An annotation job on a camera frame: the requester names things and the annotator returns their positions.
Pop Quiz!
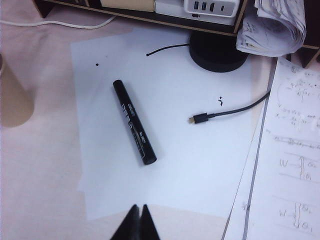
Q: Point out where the black round base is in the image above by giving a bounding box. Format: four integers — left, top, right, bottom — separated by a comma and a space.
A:
189, 32, 249, 74

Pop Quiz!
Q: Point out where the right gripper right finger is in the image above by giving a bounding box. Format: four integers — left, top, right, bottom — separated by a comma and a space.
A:
140, 204, 161, 240

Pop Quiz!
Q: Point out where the flat white box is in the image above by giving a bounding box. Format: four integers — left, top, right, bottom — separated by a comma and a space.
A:
154, 0, 237, 26

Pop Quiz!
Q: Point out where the black wooden desk organizer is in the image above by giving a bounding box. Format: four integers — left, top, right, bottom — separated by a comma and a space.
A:
34, 0, 320, 69

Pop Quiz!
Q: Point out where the black marker white print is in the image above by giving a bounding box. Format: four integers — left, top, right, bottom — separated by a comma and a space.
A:
112, 79, 158, 166

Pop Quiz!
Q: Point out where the beige paper cup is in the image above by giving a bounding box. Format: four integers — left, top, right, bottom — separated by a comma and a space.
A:
0, 53, 35, 128

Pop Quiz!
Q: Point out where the blank white paper sheet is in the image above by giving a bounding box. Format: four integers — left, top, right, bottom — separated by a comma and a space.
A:
70, 27, 279, 222

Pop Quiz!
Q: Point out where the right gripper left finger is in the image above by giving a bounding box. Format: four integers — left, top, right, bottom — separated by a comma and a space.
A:
109, 204, 141, 240

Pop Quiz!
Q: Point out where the thick white USB-C cable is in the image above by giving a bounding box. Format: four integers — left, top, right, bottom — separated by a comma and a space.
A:
0, 14, 118, 30

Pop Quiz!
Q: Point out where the cream rectangular box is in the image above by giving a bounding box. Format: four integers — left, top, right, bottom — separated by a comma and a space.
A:
101, 0, 156, 12

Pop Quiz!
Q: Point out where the thin black wire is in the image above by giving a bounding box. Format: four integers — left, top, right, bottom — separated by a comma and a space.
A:
146, 43, 191, 57

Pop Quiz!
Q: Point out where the black cable small plug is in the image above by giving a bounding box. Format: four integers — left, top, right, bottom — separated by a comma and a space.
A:
188, 91, 273, 125

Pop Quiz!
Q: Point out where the white charging hub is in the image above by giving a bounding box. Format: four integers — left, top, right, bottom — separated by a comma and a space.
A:
183, 0, 241, 18

